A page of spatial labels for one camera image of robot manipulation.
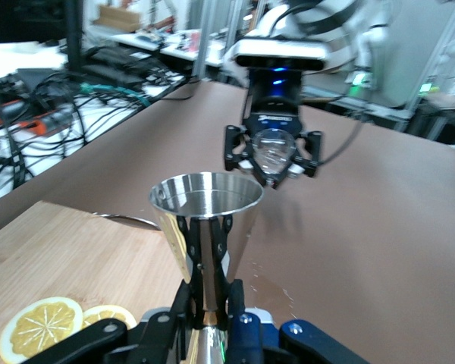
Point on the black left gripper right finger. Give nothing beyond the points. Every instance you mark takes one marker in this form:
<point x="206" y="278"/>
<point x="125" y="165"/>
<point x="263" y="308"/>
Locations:
<point x="311" y="341"/>

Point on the black monitor stand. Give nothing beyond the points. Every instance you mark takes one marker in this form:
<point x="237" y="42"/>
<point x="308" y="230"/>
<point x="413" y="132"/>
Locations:
<point x="74" y="34"/>

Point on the orange black tool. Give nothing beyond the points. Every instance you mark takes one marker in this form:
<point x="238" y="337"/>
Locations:
<point x="30" y="123"/>

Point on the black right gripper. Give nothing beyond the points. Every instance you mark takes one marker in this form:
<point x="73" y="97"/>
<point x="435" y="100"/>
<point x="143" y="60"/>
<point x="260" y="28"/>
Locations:
<point x="275" y="102"/>

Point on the cardboard box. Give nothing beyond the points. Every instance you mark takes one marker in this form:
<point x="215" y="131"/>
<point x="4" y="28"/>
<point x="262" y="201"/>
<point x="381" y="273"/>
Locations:
<point x="119" y="19"/>

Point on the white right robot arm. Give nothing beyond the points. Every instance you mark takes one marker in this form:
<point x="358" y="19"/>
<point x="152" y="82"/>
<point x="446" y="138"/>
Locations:
<point x="273" y="19"/>

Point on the clear glass shaker cup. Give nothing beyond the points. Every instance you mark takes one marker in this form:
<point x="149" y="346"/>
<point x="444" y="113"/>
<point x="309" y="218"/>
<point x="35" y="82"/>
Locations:
<point x="273" y="149"/>

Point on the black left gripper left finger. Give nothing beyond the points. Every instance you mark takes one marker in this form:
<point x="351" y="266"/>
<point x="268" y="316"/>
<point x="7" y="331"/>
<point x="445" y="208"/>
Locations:
<point x="98" y="337"/>

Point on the steel measuring cup jigger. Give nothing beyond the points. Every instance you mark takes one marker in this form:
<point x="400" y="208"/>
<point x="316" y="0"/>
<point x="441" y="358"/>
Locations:
<point x="206" y="197"/>

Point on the aluminium post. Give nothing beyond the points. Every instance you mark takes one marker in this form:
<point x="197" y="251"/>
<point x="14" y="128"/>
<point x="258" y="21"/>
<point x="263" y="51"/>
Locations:
<point x="201" y="38"/>

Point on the lemon slice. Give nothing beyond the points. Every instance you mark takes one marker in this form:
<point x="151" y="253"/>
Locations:
<point x="110" y="314"/>
<point x="38" y="330"/>

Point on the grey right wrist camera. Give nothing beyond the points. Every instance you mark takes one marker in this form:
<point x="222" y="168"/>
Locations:
<point x="280" y="53"/>

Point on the wooden cutting board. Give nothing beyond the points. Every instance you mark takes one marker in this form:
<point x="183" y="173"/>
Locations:
<point x="79" y="258"/>

